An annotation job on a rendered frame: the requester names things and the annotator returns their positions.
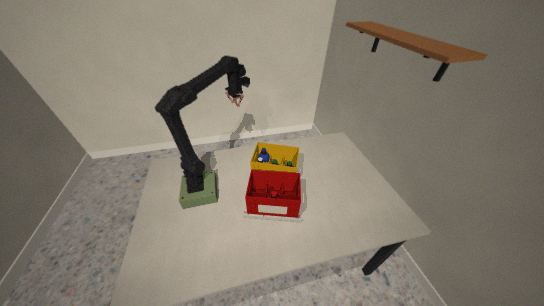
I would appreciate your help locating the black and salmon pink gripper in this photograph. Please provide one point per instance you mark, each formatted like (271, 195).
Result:
(233, 92)

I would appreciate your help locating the red bottle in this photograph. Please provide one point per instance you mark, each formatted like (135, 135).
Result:
(274, 195)

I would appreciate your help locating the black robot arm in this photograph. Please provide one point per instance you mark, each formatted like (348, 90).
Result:
(180, 96)

